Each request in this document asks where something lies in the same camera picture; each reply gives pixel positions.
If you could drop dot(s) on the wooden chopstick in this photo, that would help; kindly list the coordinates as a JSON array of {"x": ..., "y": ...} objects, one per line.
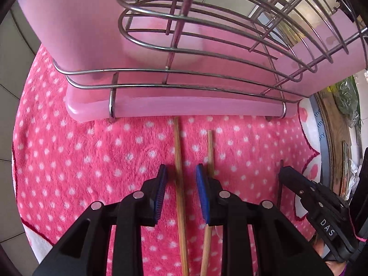
[
  {"x": 210, "y": 149},
  {"x": 176, "y": 138}
]

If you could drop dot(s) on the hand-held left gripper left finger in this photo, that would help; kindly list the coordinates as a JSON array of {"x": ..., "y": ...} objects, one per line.
[{"x": 161, "y": 195}]

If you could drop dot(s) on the pink polka dot blanket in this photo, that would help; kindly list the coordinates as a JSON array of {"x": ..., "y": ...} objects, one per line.
[{"x": 72, "y": 164}]

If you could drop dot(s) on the dark brown chopstick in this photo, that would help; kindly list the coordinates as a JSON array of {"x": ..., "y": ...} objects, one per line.
[{"x": 279, "y": 195}]

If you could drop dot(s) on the plastic bag of greens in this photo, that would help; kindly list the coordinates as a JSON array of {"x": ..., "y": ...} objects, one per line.
[{"x": 349, "y": 100}]

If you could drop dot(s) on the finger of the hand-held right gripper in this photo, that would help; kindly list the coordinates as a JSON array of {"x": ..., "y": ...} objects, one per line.
[
  {"x": 363, "y": 175},
  {"x": 299, "y": 187}
]

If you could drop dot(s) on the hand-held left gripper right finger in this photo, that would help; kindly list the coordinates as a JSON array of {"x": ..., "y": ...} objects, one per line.
[{"x": 202, "y": 195}]

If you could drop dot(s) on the cardboard box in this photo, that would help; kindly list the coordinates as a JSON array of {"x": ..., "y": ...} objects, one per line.
[{"x": 336, "y": 138}]

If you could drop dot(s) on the silver metal object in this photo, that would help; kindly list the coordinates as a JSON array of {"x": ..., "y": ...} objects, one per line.
[{"x": 345, "y": 172}]

